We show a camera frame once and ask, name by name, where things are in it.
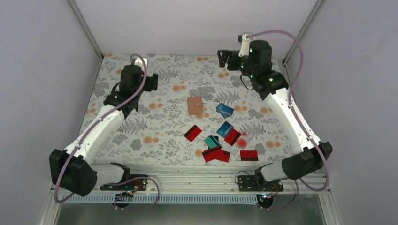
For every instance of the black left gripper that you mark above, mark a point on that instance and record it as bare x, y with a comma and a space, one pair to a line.
149, 86

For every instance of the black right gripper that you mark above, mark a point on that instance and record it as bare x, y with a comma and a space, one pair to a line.
223, 60

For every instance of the tan leather card holder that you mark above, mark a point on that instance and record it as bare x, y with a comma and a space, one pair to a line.
194, 105

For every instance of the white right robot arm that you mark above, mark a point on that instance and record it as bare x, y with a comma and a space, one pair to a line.
310, 153

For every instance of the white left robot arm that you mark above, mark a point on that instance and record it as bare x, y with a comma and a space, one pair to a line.
72, 168

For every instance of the blue card upper pile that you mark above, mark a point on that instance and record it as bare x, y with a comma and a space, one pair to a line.
224, 110

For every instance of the red card near wallet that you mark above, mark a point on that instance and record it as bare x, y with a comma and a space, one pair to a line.
192, 133

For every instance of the blue card middle upright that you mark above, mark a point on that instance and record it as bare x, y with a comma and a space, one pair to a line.
224, 129

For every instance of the red card centre upright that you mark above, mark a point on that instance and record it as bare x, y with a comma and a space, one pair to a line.
232, 137

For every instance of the teal green card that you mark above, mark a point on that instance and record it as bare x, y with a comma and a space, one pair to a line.
212, 141

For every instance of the red card bottom right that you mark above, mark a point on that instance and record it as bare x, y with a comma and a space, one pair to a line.
249, 155

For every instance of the red card lower centre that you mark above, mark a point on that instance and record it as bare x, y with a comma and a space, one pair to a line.
212, 154

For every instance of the floral patterned table mat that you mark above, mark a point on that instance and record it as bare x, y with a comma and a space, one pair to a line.
154, 134

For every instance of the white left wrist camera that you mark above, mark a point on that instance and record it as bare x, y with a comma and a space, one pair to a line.
138, 62

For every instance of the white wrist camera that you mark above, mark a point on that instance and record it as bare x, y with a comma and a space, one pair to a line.
245, 39
138, 62

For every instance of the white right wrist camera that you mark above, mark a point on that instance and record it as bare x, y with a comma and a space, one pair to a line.
245, 39

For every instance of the aluminium rail frame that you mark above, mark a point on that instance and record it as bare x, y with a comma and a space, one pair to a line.
205, 179

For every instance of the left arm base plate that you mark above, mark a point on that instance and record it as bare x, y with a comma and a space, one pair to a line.
137, 182

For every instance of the perforated grey cable tray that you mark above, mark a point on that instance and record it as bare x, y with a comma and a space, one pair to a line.
167, 198

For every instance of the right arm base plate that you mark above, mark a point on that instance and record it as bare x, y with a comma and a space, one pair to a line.
248, 183

